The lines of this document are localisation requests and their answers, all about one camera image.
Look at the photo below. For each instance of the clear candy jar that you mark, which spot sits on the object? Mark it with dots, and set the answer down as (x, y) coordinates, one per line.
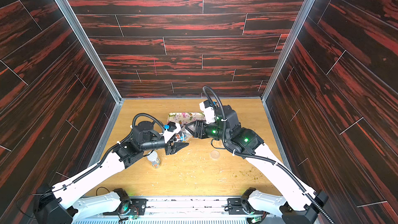
(184, 138)

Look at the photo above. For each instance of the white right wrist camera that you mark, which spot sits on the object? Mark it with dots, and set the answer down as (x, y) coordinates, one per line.
(208, 110)

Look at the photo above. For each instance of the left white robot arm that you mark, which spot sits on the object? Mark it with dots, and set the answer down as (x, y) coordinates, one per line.
(64, 202)

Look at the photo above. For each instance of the left candy jar with lid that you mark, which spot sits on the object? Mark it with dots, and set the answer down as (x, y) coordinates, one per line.
(154, 158)

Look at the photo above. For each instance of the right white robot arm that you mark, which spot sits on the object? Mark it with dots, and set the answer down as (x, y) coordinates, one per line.
(298, 203)

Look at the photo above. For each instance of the clear plastic jar lid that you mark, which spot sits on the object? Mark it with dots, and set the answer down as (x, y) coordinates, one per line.
(215, 154)

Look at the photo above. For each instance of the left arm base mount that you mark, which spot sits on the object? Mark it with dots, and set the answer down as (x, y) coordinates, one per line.
(129, 208)

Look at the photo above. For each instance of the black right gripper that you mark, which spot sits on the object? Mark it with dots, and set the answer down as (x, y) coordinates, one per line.
(199, 129)

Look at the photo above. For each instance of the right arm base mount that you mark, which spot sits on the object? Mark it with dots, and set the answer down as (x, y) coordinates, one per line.
(237, 206)

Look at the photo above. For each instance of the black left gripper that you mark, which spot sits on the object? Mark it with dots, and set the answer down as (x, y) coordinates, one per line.
(173, 150)

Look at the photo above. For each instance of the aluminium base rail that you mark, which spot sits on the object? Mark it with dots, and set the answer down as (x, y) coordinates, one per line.
(183, 210)

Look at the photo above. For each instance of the floral rectangular tray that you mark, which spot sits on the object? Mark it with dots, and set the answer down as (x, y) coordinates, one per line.
(185, 117)

